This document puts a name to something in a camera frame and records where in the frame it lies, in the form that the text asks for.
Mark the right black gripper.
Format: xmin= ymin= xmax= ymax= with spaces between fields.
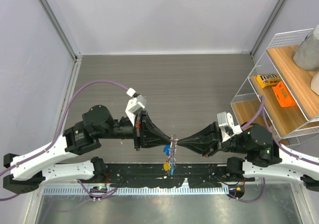
xmin=176 ymin=120 xmax=249 ymax=157

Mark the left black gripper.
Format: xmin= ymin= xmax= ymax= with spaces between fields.
xmin=97 ymin=110 xmax=171 ymax=151

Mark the large silver keyring with keys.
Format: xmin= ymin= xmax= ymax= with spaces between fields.
xmin=163 ymin=135 xmax=178 ymax=176

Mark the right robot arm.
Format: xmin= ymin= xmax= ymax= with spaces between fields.
xmin=177 ymin=122 xmax=319 ymax=192

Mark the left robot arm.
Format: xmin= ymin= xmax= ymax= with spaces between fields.
xmin=2 ymin=105 xmax=170 ymax=195

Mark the yellow candy bag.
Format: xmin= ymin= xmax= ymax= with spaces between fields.
xmin=256 ymin=73 xmax=282 ymax=89

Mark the orange candy box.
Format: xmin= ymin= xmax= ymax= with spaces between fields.
xmin=272 ymin=81 xmax=297 ymax=108

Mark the white rounded object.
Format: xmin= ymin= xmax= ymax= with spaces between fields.
xmin=311 ymin=72 xmax=319 ymax=95

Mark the grey stone-like object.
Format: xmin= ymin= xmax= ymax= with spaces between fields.
xmin=293 ymin=25 xmax=319 ymax=71

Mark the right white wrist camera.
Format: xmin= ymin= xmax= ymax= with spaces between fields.
xmin=217 ymin=112 xmax=243 ymax=142

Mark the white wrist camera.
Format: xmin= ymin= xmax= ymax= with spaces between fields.
xmin=125 ymin=88 xmax=147 ymax=126
xmin=217 ymin=112 xmax=243 ymax=142

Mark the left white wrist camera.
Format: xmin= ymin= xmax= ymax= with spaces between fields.
xmin=125 ymin=88 xmax=147 ymax=126

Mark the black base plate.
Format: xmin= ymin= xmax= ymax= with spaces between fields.
xmin=82 ymin=162 xmax=247 ymax=189

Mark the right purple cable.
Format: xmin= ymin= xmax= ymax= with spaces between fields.
xmin=239 ymin=96 xmax=319 ymax=166

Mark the white slotted cable duct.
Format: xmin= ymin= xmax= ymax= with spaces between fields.
xmin=42 ymin=185 xmax=229 ymax=196

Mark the white wire shelf rack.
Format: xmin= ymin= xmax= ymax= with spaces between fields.
xmin=231 ymin=29 xmax=319 ymax=146

